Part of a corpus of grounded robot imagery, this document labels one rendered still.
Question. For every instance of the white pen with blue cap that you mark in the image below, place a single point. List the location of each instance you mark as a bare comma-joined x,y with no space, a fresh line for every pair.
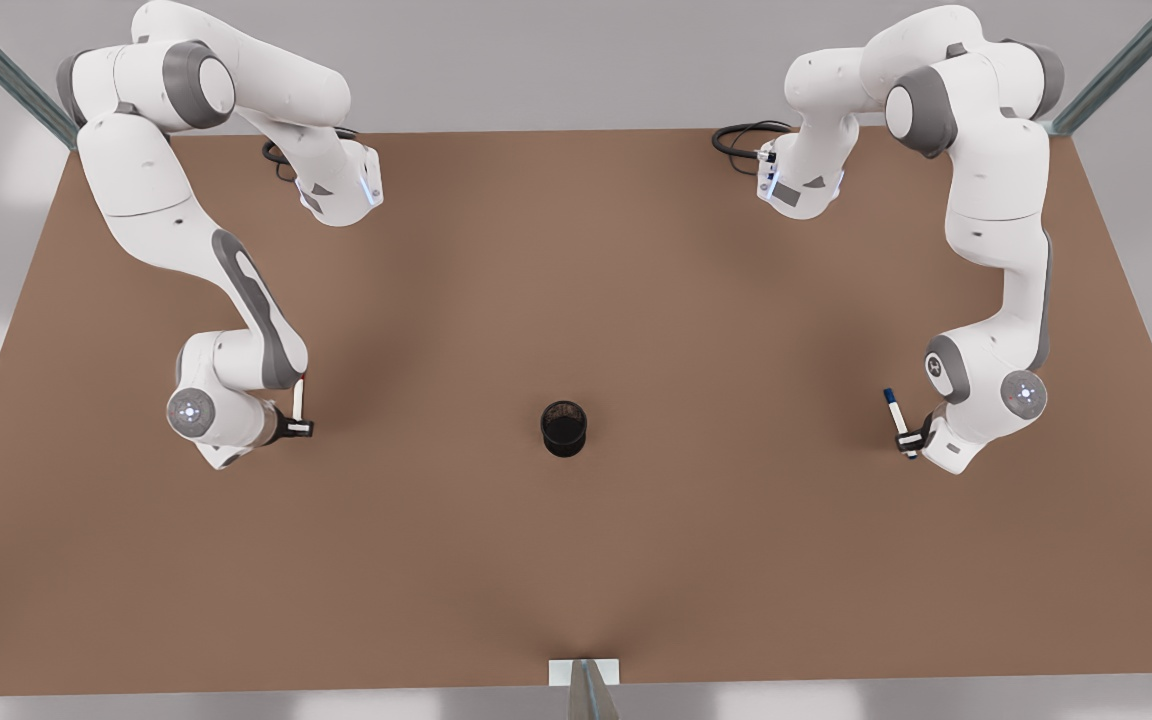
898,420

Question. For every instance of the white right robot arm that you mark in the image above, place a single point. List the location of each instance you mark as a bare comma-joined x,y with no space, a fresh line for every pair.
156,200

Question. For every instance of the white pen with red cap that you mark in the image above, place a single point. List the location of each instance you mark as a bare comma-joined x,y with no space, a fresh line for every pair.
298,396

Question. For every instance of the black mesh pen cup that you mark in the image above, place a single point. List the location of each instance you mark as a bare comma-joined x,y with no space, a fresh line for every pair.
565,428

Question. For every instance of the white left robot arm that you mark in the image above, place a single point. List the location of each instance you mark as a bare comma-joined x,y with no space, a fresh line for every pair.
986,200

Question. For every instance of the silver frame post with foot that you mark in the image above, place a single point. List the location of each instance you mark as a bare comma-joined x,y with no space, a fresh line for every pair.
588,690

